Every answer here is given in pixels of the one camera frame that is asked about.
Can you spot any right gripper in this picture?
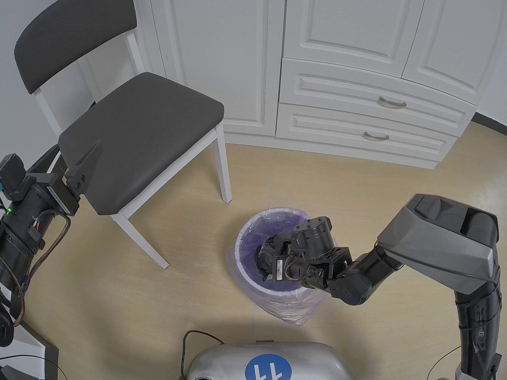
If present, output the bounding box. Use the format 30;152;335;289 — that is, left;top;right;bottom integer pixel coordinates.
269;254;327;290

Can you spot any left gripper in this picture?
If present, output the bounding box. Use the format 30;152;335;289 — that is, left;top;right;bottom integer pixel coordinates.
0;140;104;288

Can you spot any black plastic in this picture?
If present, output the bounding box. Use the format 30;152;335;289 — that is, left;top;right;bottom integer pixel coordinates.
255;234;295;282

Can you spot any purple plastic bag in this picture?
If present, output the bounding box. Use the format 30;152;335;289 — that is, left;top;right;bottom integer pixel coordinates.
226;208;327;325

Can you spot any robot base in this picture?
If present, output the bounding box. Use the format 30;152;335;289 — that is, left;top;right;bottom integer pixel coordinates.
186;341;351;380

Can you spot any white trash bin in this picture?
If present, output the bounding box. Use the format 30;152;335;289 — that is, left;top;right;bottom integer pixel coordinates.
236;209;327;317

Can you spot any grey padded white chair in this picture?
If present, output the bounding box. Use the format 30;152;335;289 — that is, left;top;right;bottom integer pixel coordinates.
14;0;232;269

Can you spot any white wardrobe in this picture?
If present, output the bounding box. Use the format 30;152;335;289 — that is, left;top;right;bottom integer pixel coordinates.
131;0;507;169

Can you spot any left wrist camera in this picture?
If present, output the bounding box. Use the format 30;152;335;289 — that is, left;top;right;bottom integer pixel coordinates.
0;154;27;202

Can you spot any black cable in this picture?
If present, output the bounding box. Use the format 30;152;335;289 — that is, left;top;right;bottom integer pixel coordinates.
428;349;462;380
180;330;226;380
0;355;68;380

